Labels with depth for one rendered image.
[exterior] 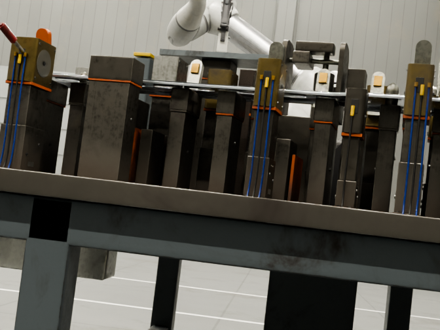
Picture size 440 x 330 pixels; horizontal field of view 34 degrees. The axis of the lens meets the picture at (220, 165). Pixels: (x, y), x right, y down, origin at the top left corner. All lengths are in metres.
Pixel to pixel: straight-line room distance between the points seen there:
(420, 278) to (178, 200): 0.42
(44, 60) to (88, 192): 0.81
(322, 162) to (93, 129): 0.59
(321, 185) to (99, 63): 0.64
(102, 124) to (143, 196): 0.67
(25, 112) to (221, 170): 0.53
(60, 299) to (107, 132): 0.66
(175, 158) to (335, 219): 0.82
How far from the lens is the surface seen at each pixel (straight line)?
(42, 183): 1.26
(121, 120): 1.85
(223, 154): 1.90
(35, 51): 1.96
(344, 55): 2.09
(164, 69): 2.18
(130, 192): 1.22
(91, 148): 1.87
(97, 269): 1.55
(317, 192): 1.85
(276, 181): 1.85
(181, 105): 1.95
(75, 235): 1.29
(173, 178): 1.94
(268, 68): 1.74
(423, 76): 1.67
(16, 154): 1.94
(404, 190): 1.63
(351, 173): 1.70
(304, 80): 2.75
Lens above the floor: 0.67
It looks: 4 degrees up
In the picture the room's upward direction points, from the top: 7 degrees clockwise
